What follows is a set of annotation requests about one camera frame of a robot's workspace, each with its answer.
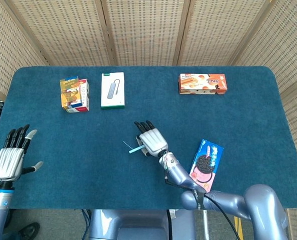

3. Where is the white pole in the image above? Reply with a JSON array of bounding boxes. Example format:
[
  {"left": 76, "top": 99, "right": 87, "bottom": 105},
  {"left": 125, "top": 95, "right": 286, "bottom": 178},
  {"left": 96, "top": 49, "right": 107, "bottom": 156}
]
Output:
[{"left": 202, "top": 216, "right": 211, "bottom": 240}]

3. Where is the orange biscuit box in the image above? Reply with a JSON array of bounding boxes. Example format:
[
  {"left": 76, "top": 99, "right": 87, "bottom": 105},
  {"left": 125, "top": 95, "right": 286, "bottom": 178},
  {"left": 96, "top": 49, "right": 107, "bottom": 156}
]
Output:
[{"left": 178, "top": 73, "right": 228, "bottom": 96}]

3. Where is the blue cable bundle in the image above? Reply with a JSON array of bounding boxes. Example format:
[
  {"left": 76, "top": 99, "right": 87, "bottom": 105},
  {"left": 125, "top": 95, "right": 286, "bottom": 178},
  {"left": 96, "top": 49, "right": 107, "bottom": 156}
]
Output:
[{"left": 81, "top": 209, "right": 92, "bottom": 240}]

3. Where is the black torso cable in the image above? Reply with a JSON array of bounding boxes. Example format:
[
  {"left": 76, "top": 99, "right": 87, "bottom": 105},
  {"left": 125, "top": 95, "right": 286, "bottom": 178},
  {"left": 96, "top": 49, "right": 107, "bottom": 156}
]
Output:
[{"left": 165, "top": 209, "right": 174, "bottom": 240}]

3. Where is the blue table mat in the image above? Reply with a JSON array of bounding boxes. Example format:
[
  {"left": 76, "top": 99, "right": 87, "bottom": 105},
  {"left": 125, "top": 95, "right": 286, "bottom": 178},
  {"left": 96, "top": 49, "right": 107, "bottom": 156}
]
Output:
[{"left": 0, "top": 65, "right": 297, "bottom": 210}]

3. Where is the black shoe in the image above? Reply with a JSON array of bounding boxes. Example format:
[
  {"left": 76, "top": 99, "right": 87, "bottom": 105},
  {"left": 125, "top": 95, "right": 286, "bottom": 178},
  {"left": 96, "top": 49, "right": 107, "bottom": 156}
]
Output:
[{"left": 17, "top": 221, "right": 41, "bottom": 240}]

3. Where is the blue pink Oreo box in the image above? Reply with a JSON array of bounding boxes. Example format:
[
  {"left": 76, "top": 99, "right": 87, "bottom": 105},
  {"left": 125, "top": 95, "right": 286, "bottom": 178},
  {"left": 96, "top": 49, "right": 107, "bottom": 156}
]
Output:
[{"left": 189, "top": 138, "right": 225, "bottom": 193}]

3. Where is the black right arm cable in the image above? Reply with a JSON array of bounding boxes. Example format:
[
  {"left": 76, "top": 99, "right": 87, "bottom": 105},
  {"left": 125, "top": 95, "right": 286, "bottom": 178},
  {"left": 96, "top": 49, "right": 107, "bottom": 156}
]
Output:
[{"left": 164, "top": 172, "right": 242, "bottom": 240}]

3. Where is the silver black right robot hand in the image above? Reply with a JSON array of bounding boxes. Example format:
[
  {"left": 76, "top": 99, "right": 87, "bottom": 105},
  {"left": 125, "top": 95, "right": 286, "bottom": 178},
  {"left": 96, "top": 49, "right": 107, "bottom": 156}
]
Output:
[{"left": 134, "top": 120, "right": 169, "bottom": 158}]

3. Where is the white USB hub box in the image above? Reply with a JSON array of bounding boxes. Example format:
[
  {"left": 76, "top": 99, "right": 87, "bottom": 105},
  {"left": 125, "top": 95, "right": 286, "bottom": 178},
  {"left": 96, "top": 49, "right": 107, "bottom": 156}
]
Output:
[{"left": 100, "top": 72, "right": 126, "bottom": 110}]

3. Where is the blue-grey robot torso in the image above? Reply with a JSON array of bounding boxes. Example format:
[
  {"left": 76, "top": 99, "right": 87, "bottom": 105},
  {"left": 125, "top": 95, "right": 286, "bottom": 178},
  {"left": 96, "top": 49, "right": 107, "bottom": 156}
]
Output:
[{"left": 88, "top": 208, "right": 197, "bottom": 240}]

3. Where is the yellow red snack box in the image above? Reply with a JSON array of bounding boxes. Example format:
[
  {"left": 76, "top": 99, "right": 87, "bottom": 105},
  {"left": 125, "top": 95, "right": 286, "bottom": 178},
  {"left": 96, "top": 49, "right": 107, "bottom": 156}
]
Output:
[{"left": 59, "top": 76, "right": 91, "bottom": 114}]

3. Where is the small light blue toothbrush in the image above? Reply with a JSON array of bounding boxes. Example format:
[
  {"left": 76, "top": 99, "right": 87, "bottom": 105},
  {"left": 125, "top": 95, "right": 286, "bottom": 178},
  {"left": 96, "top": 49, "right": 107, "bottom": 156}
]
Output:
[{"left": 122, "top": 140, "right": 146, "bottom": 155}]

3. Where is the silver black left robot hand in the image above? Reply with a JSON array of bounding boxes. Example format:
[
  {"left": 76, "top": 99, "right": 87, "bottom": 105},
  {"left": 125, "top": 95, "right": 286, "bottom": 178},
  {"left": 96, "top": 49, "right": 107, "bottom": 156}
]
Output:
[{"left": 0, "top": 124, "right": 44, "bottom": 182}]

